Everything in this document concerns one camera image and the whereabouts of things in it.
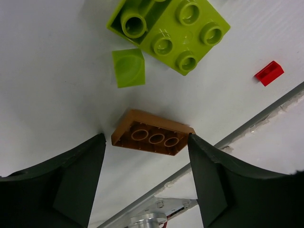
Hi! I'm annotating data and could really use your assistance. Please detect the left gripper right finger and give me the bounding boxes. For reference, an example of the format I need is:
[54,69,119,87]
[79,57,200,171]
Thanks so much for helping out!
[188,134,304,228]

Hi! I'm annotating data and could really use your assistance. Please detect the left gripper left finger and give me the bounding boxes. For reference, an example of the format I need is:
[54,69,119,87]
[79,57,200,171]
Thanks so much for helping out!
[0,133,106,228]

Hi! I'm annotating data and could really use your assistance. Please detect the brown lego brick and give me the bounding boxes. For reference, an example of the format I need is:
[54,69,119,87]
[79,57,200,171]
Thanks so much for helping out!
[111,109,195,156]

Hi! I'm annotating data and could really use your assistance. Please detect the tiny red lego piece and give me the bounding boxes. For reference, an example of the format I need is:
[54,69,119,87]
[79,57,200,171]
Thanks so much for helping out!
[254,61,284,86]

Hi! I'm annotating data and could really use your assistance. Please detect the small lime curved piece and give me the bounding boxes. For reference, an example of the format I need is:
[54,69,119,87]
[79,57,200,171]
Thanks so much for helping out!
[112,48,145,88]

